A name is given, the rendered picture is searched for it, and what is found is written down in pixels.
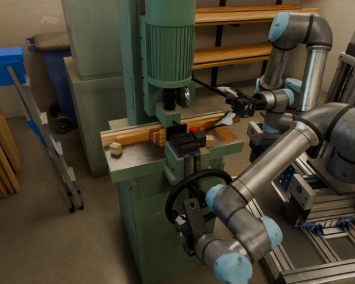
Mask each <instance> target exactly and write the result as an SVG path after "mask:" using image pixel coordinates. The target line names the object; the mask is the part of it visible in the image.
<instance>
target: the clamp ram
mask: <svg viewBox="0 0 355 284"><path fill-rule="evenodd" d="M186 132H187V125H186V124H182V125H180V128H176V126H171V127H166V141H170V136H172V135H177V134H183V133H186Z"/></svg>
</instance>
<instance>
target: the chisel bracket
mask: <svg viewBox="0 0 355 284"><path fill-rule="evenodd" d="M156 116H157V118H158V119H159V120H160V122H161V123H162V124H163V126H164V127H165V128H166V127H171V126H175V124H174V123H173V122H172V121H173V120H174V121H175V122H176V123H179V124H180V121H181V113H180V111H179V110H178V109H177V108H176V107H175V109H174V110H165V109H164V108H163V101H159V102H156Z"/></svg>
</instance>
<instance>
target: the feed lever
mask: <svg viewBox="0 0 355 284"><path fill-rule="evenodd" d="M192 81H195V82H196V83H198V84H200V85H202V86H204V87H206V88H208V89H210V90H211V91H213V92H215V93H217V94H219V95H221V96H223V97H225V98H226V101H227V102H228V103H233V102H234V101H235V100H236V96H235V94H233V93H229V94H226V93H224V92H222V91H220V90H218V89H216V88H214V87H212V86H210V85H208V84H206V83H203V82H201V81H199V80H197V79H195V78H194V75H193V71H192Z"/></svg>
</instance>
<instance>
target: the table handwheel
mask: <svg viewBox="0 0 355 284"><path fill-rule="evenodd" d="M209 176H217V177H220V178H222V179H224V180H225V182H226V184H227V185H229V184H230V183H231V182H232V181H233V179H232V178H231V176H230V175H229V174H228V173H227V172H225V171H223V170H220V169H216V168H208V169H204V170H201V171H197V172H195V173H193V174H191V175H189V176H187V177H186V178H185V179H183V180H182V181H181V182H180V183H178V184H177V185H176V186H175V188H174V189H173V190H172V191H171V193H170V194H169V196H168V198H167V201H166V205H165V214H166V217H167V219H168V220H169V222H170V223H172V224H173V225H175V220H174V217H173V214H172V208H173V205H174V202H175V200H176V198H177V196H178V195H179V194H180V193H181V192H182V190H184V189H185V188H187V189H188V190H189V191H190V192H191V194H192V198H197V199H198V203H199V206H200V208H201V209H203V208H205V207H207V206H208V205H207V203H206V193H205V191H203V190H200V189H199V188H198V187H197V186H196V184H195V181H197V180H199V179H201V178H205V177H209ZM190 184H192V186H191V185H190ZM215 217H216V215H215V214H214V213H213V212H212V211H211V212H209V213H208V214H207V215H205V216H203V218H204V220H205V223H206V222H208V221H210V220H212V219H213V218H215Z"/></svg>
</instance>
